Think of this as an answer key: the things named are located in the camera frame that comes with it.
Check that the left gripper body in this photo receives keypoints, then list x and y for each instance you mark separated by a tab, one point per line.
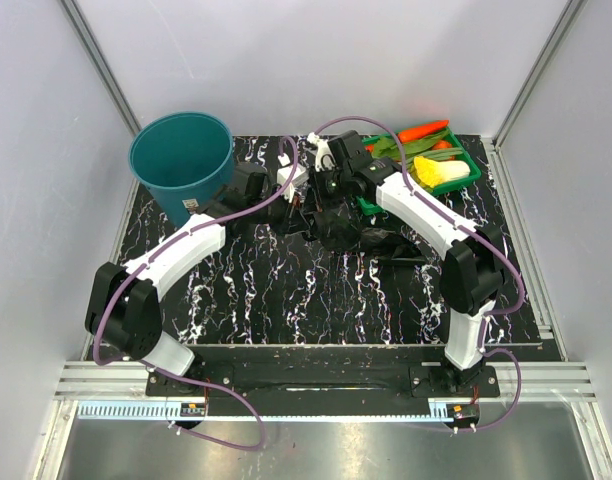
282	212

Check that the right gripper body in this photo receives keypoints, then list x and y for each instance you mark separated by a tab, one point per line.
328	189

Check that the black trash bag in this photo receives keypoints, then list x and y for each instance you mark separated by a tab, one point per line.
340	231

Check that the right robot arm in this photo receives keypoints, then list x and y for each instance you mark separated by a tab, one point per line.
471	272

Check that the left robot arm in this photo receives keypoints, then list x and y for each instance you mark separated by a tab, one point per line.
124	308

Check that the teal plastic trash bin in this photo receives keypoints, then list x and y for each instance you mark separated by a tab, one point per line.
183	160

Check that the large orange carrot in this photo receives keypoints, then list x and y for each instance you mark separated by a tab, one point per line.
419	132

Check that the yellow white cabbage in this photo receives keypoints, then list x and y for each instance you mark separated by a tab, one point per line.
436	173

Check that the green plastic vegetable tray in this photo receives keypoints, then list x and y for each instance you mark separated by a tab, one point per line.
440	140

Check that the green long beans bundle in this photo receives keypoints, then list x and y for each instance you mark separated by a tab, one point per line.
442	154

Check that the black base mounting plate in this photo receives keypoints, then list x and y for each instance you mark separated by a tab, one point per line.
335	381

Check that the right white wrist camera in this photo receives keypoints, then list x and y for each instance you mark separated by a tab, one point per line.
324	159

